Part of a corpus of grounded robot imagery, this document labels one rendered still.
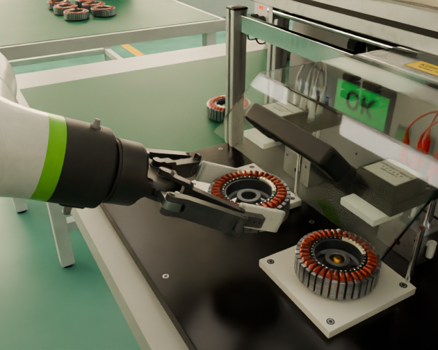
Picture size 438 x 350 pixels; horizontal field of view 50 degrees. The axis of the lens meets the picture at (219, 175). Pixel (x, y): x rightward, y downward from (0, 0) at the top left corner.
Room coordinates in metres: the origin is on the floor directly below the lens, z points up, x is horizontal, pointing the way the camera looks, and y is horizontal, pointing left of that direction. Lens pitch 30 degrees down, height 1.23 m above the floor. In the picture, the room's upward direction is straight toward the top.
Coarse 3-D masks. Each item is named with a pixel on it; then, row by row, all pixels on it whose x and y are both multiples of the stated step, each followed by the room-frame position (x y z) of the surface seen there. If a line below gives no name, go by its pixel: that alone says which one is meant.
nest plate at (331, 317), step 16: (272, 256) 0.52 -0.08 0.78; (288, 256) 0.52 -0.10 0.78; (272, 272) 0.49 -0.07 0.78; (288, 272) 0.49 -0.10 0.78; (384, 272) 0.49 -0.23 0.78; (288, 288) 0.46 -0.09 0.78; (304, 288) 0.46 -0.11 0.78; (384, 288) 0.46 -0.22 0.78; (400, 288) 0.46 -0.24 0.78; (304, 304) 0.43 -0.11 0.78; (320, 304) 0.43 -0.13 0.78; (336, 304) 0.43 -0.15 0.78; (352, 304) 0.43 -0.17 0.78; (368, 304) 0.43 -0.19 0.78; (384, 304) 0.43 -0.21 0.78; (320, 320) 0.40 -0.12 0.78; (336, 320) 0.40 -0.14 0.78; (352, 320) 0.40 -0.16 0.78
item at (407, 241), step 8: (424, 216) 0.56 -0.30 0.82; (416, 224) 0.54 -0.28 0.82; (432, 224) 0.54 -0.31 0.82; (408, 232) 0.54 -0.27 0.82; (416, 232) 0.52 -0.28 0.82; (432, 232) 0.52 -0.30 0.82; (400, 240) 0.54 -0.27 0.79; (408, 240) 0.53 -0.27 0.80; (424, 240) 0.52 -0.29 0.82; (392, 248) 0.55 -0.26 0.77; (400, 248) 0.54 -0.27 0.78; (408, 248) 0.53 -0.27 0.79; (424, 248) 0.52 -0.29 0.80; (408, 256) 0.53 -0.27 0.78; (424, 256) 0.52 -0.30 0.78; (416, 264) 0.52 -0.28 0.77
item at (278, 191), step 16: (224, 176) 0.57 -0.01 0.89; (240, 176) 0.57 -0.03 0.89; (256, 176) 0.57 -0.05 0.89; (272, 176) 0.57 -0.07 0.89; (208, 192) 0.53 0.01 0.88; (224, 192) 0.53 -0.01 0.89; (240, 192) 0.54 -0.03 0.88; (256, 192) 0.54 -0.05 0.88; (272, 192) 0.53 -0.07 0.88; (288, 192) 0.53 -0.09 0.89; (288, 208) 0.51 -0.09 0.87
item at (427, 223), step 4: (436, 196) 0.52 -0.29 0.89; (432, 200) 0.52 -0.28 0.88; (436, 200) 0.54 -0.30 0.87; (428, 204) 0.54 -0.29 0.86; (432, 204) 0.54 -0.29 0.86; (436, 204) 0.54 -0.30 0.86; (428, 208) 0.54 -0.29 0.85; (432, 208) 0.54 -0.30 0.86; (428, 212) 0.54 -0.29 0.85; (432, 212) 0.54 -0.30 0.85; (428, 216) 0.54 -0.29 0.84; (432, 216) 0.54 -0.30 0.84; (424, 220) 0.54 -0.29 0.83; (428, 220) 0.54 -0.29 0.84; (424, 224) 0.54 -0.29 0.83; (428, 224) 0.54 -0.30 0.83
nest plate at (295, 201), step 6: (240, 168) 0.78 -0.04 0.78; (246, 168) 0.78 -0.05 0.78; (252, 168) 0.78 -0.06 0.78; (258, 168) 0.78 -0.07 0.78; (198, 186) 0.71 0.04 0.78; (204, 186) 0.71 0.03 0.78; (234, 198) 0.67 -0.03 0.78; (294, 198) 0.67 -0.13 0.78; (294, 204) 0.66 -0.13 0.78; (300, 204) 0.67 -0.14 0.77
